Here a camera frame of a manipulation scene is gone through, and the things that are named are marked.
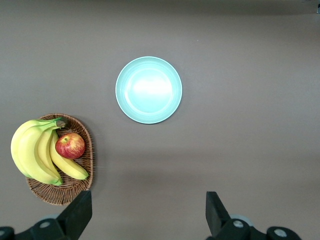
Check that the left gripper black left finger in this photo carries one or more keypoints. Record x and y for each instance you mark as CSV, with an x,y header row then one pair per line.
x,y
80,212

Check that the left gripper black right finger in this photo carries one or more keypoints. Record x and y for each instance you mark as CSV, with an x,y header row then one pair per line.
x,y
215,212

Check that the pale green round plate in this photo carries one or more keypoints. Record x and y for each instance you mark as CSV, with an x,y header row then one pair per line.
x,y
148,90

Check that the brown wicker basket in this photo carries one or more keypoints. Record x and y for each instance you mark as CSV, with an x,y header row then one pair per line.
x,y
62,195

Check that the red yellow apple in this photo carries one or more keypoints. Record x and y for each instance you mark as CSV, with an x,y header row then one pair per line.
x,y
70,146

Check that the yellow banana bunch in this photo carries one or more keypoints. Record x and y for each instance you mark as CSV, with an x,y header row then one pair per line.
x,y
27,150

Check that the brown table cloth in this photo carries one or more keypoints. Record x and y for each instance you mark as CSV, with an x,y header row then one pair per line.
x,y
225,100

